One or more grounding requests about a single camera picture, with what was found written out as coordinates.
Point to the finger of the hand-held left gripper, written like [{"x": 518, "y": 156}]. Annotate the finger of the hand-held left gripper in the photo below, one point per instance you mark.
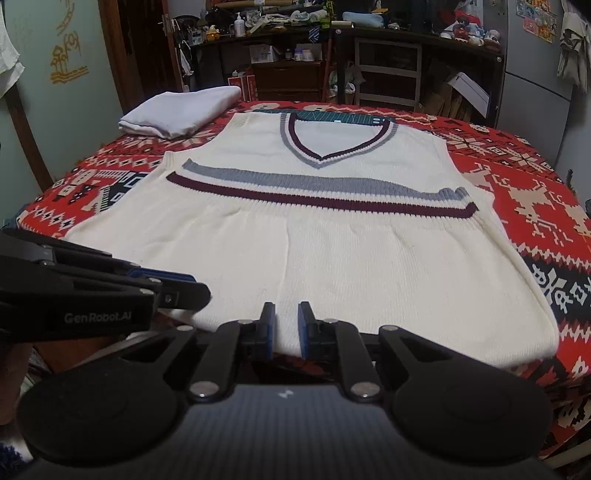
[
  {"x": 184, "y": 295},
  {"x": 166, "y": 277}
]

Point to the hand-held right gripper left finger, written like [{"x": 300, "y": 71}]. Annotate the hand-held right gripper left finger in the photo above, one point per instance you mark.
[{"x": 271, "y": 332}]

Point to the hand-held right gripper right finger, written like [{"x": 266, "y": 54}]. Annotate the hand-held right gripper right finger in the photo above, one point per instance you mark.
[{"x": 304, "y": 332}]

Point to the cream knit vest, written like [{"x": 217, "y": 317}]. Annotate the cream knit vest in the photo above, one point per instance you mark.
[{"x": 323, "y": 254}]

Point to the folded white cloth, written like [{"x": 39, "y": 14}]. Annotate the folded white cloth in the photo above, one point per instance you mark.
[{"x": 180, "y": 108}]

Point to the red white paper box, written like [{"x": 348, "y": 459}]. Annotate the red white paper box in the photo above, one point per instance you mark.
[
  {"x": 251, "y": 87},
  {"x": 235, "y": 83}
]

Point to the green cutting mat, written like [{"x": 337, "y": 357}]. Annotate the green cutting mat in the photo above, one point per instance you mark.
[{"x": 323, "y": 117}]

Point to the brown wooden door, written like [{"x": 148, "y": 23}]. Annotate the brown wooden door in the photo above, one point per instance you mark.
[{"x": 138, "y": 55}]

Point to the brown wooden dresser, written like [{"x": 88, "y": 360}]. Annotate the brown wooden dresser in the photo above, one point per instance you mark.
[{"x": 286, "y": 81}]

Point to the small white box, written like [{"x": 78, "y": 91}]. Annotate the small white box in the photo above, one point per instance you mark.
[{"x": 265, "y": 53}]

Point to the white hanging shirt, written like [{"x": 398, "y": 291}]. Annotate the white hanging shirt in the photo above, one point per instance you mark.
[{"x": 9, "y": 55}]

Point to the white pump bottle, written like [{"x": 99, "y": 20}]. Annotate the white pump bottle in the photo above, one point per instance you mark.
[{"x": 239, "y": 26}]

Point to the small white jars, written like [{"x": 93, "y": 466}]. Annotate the small white jars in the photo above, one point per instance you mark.
[{"x": 304, "y": 54}]

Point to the white plastic drawer unit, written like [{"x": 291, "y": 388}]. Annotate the white plastic drawer unit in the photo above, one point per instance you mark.
[{"x": 356, "y": 69}]

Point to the red patterned tablecloth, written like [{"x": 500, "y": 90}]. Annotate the red patterned tablecloth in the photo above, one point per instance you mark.
[{"x": 531, "y": 184}]

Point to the white cardboard box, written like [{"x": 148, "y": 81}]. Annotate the white cardboard box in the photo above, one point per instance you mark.
[{"x": 466, "y": 90}]

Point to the light blue pouch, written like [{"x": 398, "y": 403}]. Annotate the light blue pouch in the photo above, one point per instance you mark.
[{"x": 364, "y": 18}]

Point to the grey refrigerator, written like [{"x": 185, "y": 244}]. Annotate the grey refrigerator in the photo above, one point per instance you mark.
[{"x": 526, "y": 92}]

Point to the row of small figurines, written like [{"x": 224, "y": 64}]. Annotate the row of small figurines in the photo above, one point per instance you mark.
[{"x": 471, "y": 32}]

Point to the colourful fridge stickers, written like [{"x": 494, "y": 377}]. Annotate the colourful fridge stickers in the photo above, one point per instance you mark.
[{"x": 535, "y": 21}]

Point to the beige hanging cloth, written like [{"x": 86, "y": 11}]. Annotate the beige hanging cloth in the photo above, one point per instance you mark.
[{"x": 572, "y": 46}]

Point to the gold wall sticker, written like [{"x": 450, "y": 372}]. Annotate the gold wall sticker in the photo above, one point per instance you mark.
[{"x": 64, "y": 60}]

